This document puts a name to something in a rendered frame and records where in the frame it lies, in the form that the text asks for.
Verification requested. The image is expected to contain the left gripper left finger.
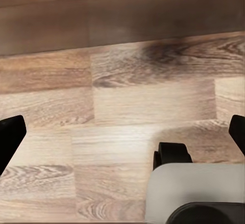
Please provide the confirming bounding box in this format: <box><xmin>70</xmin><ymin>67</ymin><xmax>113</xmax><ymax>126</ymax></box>
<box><xmin>0</xmin><ymin>115</ymin><xmax>27</xmax><ymax>177</ymax></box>

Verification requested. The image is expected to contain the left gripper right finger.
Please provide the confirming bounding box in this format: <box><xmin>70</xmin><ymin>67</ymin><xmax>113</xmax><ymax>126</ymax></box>
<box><xmin>229</xmin><ymin>115</ymin><xmax>245</xmax><ymax>156</ymax></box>

